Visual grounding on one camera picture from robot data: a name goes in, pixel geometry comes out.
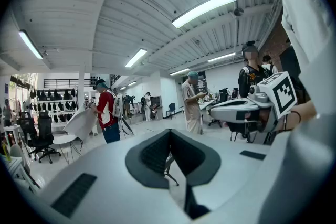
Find white pillar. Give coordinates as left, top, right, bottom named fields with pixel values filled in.
left=77, top=62, right=86, bottom=113

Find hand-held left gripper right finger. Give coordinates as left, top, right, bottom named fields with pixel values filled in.
left=171, top=129, right=272, bottom=224

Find small white table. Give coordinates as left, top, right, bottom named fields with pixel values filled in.
left=4, top=125, right=22, bottom=149

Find black mezzanine railing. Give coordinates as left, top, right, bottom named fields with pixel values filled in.
left=43, top=78, right=100, bottom=89

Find white desk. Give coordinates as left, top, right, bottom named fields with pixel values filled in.
left=198, top=98, right=224, bottom=124
left=2, top=156, right=41, bottom=194

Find pale plastic chair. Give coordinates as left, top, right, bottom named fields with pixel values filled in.
left=9, top=144, right=32, bottom=175

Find wooden cabinet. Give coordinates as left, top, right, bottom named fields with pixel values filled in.
left=150, top=95, right=163, bottom=121

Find yellow-green object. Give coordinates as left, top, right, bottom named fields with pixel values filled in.
left=1, top=141, right=13, bottom=163

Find black notice board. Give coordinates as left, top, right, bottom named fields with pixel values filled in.
left=183, top=71, right=207, bottom=92

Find white shelf unit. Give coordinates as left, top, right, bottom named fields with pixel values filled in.
left=28, top=88, right=79, bottom=128

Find white table with wire legs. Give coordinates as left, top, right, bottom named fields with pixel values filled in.
left=52, top=134, right=84, bottom=165

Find white backpack rig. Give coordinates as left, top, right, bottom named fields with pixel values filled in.
left=111, top=93, right=135, bottom=137

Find black wrist band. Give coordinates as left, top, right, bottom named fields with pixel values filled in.
left=284, top=110, right=302, bottom=132

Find person's white shirt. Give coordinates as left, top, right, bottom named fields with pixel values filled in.
left=258, top=0, right=336, bottom=224

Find black office chair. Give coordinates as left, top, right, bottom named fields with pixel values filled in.
left=208, top=88, right=229, bottom=129
left=226, top=122, right=275, bottom=144
left=27, top=115, right=62, bottom=165
left=17, top=112, right=36, bottom=141

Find person's right forearm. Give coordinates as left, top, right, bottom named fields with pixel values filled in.
left=282, top=101, right=318, bottom=132

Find black staircase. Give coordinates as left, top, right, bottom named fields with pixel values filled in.
left=109, top=74, right=122, bottom=89

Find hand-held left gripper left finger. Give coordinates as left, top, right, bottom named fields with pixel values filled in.
left=39, top=129, right=191, bottom=224

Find large white sheet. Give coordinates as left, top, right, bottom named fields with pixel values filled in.
left=62, top=104, right=98, bottom=141

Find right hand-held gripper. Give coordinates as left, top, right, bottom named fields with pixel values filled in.
left=209, top=71, right=299, bottom=134

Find blue chair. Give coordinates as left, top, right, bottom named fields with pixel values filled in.
left=165, top=102, right=176, bottom=120

